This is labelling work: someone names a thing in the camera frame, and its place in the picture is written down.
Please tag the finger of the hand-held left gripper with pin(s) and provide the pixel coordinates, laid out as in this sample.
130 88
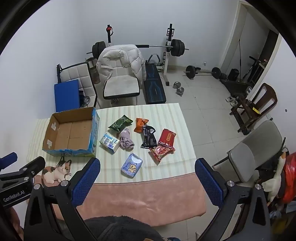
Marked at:
32 168
9 158

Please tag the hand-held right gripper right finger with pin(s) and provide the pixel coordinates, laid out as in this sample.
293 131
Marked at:
208 183

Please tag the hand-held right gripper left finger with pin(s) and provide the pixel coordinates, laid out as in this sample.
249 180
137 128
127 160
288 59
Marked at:
85 183

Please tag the yellow blue snack box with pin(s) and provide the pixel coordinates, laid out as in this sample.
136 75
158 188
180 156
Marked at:
109 141

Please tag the blue cartoon tissue pack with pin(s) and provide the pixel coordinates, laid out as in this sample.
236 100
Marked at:
131 165

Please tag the cardboard box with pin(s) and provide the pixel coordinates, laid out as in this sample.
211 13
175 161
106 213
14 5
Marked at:
69 134

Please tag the clear red snack packet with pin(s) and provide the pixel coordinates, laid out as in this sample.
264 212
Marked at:
160 151

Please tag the purple cloth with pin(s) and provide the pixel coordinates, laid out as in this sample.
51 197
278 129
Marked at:
126 141

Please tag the green snack packet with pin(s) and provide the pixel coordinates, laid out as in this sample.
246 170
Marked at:
120 123

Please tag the black snack packet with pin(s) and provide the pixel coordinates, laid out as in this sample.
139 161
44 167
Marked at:
148 136

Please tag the orange snack packet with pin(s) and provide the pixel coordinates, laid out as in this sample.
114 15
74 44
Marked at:
140 125

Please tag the person's left forearm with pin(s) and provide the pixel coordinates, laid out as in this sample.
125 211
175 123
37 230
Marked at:
13 224

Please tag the grey folding chair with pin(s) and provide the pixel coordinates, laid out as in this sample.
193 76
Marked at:
242 160

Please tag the person's dark fleece clothing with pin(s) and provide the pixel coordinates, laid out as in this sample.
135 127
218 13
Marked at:
120 228

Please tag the striped cat printed blanket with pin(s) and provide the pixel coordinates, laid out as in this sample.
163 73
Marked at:
150 197

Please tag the white duck plush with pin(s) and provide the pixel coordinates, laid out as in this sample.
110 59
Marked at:
275 178

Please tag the blue folded mat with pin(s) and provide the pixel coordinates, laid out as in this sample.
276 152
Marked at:
67 95

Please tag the red bag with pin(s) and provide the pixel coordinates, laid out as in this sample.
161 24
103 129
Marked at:
290 176

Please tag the round chrome weight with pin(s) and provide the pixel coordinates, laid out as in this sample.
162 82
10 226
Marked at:
85 100

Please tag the white shoe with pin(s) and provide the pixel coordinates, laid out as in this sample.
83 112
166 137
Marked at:
234 102
229 99

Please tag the black blue pole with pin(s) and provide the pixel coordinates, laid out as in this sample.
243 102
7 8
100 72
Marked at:
59 74

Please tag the dark low bench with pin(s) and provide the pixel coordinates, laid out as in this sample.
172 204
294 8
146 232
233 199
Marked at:
233 87

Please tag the white padded chair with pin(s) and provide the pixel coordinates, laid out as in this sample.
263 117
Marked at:
121 87

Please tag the dark wooden chair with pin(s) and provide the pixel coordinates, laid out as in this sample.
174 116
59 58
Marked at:
269 97

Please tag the white quilted chair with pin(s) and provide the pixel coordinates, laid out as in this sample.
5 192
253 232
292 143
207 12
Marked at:
76 71

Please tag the black blue weight bench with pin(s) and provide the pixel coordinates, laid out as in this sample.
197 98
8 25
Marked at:
153 88

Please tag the black bag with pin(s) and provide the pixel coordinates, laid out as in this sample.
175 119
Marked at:
233 74

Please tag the short barbell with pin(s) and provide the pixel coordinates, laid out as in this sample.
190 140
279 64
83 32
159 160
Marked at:
191 71

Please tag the black exercise machine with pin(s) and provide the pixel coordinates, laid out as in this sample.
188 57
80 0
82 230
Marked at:
253 67

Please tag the white down jacket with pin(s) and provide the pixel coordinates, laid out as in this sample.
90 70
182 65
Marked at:
120 60

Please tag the white barbell rack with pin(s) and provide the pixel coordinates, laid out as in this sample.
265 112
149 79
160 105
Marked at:
167 60

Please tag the long dark stick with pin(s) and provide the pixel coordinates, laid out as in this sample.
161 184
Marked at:
240 53

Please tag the barbell with black plates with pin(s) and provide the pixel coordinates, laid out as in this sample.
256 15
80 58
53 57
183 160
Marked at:
177 48

